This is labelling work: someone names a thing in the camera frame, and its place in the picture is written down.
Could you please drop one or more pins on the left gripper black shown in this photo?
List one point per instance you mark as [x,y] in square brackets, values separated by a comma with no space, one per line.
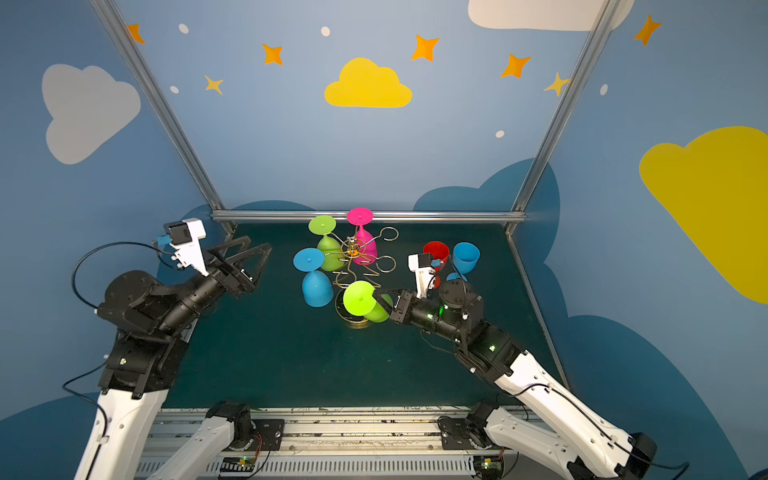
[225,276]

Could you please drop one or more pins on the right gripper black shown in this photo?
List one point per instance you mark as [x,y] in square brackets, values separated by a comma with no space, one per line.
[399,305]

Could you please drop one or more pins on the green wine glass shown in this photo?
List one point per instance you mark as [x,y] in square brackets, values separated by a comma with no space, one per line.
[359,301]
[324,226]

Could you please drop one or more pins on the red wine glass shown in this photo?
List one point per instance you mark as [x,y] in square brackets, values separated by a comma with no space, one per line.
[439,252]

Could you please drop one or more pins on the blue wine glass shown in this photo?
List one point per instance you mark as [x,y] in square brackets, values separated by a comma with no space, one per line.
[464,259]
[316,287]

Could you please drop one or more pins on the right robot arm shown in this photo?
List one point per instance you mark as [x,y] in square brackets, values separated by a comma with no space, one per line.
[573,441]

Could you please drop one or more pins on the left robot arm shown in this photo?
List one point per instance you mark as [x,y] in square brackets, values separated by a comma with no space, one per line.
[146,356]

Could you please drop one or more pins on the pink wine glass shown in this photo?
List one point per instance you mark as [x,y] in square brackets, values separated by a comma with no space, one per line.
[363,237]

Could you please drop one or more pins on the right circuit board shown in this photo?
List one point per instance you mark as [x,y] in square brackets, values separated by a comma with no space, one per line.
[486,468]

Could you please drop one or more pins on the circuit board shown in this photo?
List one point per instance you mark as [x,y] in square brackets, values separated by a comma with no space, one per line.
[486,468]
[238,466]

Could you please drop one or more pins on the left circuit board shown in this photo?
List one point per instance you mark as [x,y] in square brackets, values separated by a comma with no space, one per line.
[238,466]

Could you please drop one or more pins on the back aluminium frame bar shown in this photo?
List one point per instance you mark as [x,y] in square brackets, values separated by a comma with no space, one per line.
[251,216]

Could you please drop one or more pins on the gold wire glass rack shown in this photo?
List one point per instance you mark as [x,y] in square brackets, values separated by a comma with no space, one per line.
[352,272]

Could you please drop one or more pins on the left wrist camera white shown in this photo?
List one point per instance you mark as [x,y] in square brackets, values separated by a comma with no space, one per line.
[184,238]

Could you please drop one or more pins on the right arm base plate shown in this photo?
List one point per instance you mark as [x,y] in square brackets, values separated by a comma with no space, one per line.
[462,434]

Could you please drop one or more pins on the aluminium front rail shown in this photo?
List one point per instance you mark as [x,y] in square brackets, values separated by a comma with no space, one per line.
[388,430]

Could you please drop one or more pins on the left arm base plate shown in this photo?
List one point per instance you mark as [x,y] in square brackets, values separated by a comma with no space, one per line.
[264,435]

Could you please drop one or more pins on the left aluminium frame post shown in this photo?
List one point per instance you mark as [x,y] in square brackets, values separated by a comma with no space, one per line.
[113,22]

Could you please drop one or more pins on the aluminium frame post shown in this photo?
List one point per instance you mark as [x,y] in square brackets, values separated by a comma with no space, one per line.
[113,22]
[580,74]

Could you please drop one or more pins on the right aluminium frame post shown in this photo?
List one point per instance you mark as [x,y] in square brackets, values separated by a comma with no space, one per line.
[580,74]

